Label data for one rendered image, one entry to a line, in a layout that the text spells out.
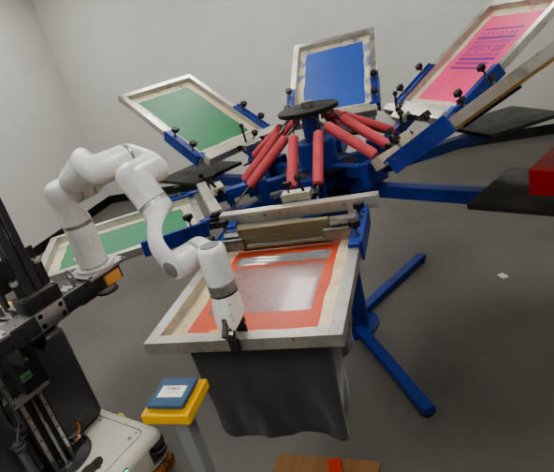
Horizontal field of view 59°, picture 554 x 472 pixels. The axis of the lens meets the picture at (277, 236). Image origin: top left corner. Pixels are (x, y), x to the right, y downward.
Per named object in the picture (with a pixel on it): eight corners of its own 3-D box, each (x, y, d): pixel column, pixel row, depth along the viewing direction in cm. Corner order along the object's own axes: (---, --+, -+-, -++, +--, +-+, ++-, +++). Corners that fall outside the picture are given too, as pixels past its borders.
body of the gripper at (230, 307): (216, 278, 133) (226, 312, 138) (202, 299, 125) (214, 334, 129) (241, 275, 131) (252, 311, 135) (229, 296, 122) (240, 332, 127)
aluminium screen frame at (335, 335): (344, 346, 124) (342, 334, 123) (147, 354, 143) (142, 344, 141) (368, 220, 193) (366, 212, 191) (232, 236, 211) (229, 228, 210)
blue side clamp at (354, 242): (365, 259, 167) (361, 241, 164) (350, 260, 168) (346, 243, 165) (371, 223, 193) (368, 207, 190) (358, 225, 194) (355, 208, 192)
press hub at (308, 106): (385, 344, 272) (341, 101, 221) (314, 346, 285) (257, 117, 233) (387, 303, 307) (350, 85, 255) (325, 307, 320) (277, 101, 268)
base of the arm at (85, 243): (64, 273, 166) (45, 232, 160) (93, 256, 175) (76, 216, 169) (93, 276, 157) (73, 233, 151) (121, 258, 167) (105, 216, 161)
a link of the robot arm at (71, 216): (54, 231, 159) (34, 184, 152) (89, 214, 168) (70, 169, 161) (70, 233, 153) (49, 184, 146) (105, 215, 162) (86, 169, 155)
